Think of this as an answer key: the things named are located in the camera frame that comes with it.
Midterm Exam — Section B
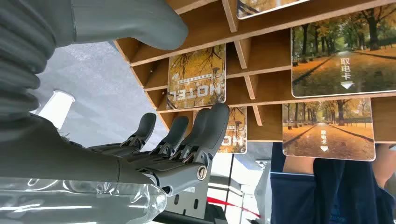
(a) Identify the wooden card rack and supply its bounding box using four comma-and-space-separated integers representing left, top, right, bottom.
113, 0, 396, 145

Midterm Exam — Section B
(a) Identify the grey slotted metal bracket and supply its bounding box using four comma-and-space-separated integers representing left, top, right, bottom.
163, 168, 218, 221

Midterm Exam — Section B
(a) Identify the yellow tree hotel card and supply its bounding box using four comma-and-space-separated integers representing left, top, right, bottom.
166, 43, 227, 111
193, 106, 248, 154

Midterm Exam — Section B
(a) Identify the person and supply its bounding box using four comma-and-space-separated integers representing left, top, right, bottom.
269, 142, 396, 224

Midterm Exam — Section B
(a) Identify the red strip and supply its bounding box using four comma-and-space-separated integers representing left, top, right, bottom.
206, 196, 261, 219

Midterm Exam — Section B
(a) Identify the small autumn avenue card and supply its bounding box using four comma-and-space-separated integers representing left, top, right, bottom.
282, 98, 376, 162

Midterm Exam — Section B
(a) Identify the clear plastic bottle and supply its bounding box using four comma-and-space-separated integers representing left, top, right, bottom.
0, 176, 168, 224

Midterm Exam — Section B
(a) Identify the white-edged autumn card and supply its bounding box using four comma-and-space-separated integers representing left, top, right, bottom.
236, 0, 311, 20

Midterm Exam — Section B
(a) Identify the ribbed grey right arm sleeve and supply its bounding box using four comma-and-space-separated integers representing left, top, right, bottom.
0, 0, 76, 137

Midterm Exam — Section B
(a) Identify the thin black pole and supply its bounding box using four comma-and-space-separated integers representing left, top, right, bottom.
223, 154, 235, 215

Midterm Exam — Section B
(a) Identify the large autumn avenue card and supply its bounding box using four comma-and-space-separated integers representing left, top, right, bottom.
290, 5, 396, 98

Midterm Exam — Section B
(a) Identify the white cylindrical object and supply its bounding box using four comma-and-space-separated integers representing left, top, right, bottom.
37, 90, 76, 130

